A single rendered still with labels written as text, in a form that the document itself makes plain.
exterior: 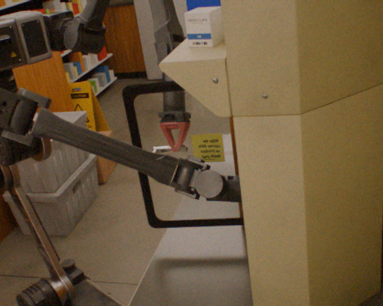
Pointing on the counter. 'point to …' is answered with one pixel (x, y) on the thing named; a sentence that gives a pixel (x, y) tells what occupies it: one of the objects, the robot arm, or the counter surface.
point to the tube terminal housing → (310, 145)
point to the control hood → (202, 74)
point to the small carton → (204, 27)
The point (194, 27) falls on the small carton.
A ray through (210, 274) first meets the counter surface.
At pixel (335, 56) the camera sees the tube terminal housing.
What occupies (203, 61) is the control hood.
